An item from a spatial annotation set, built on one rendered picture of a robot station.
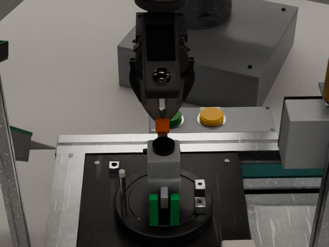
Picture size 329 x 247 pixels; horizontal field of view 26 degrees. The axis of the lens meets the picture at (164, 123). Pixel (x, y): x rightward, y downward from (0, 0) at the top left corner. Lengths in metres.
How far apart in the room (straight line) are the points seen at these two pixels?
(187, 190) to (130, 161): 0.12
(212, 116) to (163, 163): 0.27
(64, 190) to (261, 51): 0.50
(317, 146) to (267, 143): 0.38
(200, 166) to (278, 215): 0.14
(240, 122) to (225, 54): 0.21
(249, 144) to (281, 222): 0.14
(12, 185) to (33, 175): 0.32
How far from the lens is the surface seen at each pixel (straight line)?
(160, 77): 0.88
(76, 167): 1.11
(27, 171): 1.27
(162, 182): 0.95
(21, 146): 1.05
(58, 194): 1.07
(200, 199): 0.99
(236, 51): 1.37
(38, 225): 1.17
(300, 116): 0.77
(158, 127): 1.01
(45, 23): 1.66
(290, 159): 0.80
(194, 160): 1.10
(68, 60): 1.53
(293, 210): 1.12
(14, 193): 0.95
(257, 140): 1.17
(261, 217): 1.10
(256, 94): 1.32
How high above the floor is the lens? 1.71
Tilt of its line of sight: 39 degrees down
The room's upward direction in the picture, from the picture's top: straight up
